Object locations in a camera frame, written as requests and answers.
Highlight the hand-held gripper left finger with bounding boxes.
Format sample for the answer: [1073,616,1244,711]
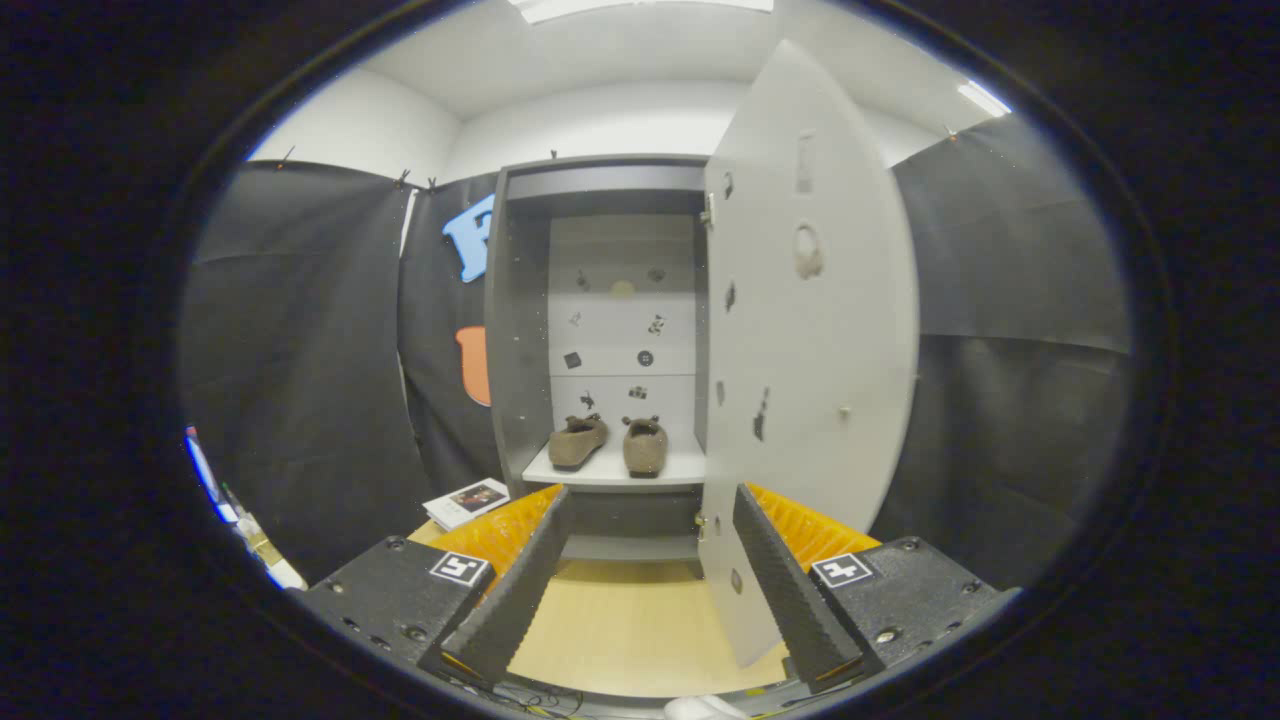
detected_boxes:
[300,484,573,691]

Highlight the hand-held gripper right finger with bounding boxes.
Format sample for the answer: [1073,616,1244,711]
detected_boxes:
[733,483,1021,696]

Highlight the brown fuzzy shoe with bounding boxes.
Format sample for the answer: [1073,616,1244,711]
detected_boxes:
[622,416,669,479]
[547,413,610,473]

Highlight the grey shoe cabinet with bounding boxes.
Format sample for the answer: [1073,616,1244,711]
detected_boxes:
[484,153,713,566]

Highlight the white shoe cabinet door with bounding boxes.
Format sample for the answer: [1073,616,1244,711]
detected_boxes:
[697,40,921,669]

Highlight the white object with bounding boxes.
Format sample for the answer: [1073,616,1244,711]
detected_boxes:
[663,695,751,720]

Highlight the blue and white clutter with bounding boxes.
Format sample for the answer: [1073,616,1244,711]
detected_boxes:
[185,427,309,591]

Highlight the black backdrop cloth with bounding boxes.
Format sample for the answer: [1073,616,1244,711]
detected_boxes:
[180,115,1131,591]

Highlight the small ceiling light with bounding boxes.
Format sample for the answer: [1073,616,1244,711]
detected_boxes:
[957,80,1013,119]

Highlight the long ceiling light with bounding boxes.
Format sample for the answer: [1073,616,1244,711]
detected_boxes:
[510,0,776,25]

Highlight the black cables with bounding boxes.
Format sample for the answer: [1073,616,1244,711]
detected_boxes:
[480,675,591,720]

